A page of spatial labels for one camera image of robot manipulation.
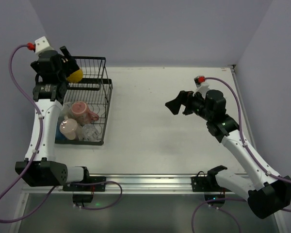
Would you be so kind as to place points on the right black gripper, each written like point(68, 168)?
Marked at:
point(186, 102)

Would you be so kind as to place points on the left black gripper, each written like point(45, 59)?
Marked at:
point(69, 64)

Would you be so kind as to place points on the yellow mug black handle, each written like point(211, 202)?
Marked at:
point(75, 77)

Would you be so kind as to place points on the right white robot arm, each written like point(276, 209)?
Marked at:
point(266, 192)

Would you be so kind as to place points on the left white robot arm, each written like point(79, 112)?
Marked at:
point(39, 167)

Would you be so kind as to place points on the pink speckled mug in rack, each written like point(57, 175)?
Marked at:
point(82, 113)

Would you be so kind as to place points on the translucent pink plastic cup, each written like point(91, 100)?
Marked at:
point(68, 128)

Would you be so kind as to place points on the clear glass cup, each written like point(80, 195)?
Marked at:
point(90, 132)

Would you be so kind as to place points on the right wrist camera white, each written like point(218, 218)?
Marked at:
point(202, 85)

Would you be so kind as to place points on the black wire dish rack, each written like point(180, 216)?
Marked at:
point(96, 90)

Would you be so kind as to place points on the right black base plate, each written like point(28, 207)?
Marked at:
point(206, 182)

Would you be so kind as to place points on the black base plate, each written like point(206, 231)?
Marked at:
point(206, 182)
point(92, 184)

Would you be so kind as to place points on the aluminium mounting rail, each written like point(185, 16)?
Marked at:
point(138, 184)

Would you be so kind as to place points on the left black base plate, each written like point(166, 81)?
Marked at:
point(92, 184)

